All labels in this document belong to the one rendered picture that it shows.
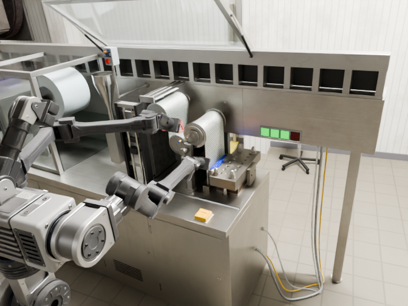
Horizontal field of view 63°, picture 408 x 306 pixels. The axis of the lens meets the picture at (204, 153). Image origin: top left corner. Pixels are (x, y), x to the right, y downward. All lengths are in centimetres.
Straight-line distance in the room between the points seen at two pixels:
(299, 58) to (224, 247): 106
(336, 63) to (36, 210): 148
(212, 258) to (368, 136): 105
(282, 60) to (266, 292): 162
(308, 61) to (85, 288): 223
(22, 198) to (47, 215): 13
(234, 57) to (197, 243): 107
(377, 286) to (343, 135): 130
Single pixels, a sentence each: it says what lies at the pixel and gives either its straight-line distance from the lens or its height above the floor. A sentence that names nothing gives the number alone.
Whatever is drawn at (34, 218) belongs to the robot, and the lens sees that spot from 91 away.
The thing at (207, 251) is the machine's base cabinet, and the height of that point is 70.
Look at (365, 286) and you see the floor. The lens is 281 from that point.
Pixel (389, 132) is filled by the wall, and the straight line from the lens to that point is 442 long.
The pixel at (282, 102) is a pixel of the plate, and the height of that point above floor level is 138.
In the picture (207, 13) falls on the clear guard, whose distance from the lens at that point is 175.
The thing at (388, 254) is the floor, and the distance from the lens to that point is 313.
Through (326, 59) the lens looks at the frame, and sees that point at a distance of 184.
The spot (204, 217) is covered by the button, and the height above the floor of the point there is 92.
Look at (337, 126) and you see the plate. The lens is 193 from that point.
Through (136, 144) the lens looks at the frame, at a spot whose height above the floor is 119.
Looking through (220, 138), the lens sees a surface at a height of 116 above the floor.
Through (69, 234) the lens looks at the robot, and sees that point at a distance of 87.
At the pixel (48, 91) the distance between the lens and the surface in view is 236.
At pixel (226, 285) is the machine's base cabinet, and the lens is 201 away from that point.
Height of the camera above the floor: 200
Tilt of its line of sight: 27 degrees down
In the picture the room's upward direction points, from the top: 4 degrees counter-clockwise
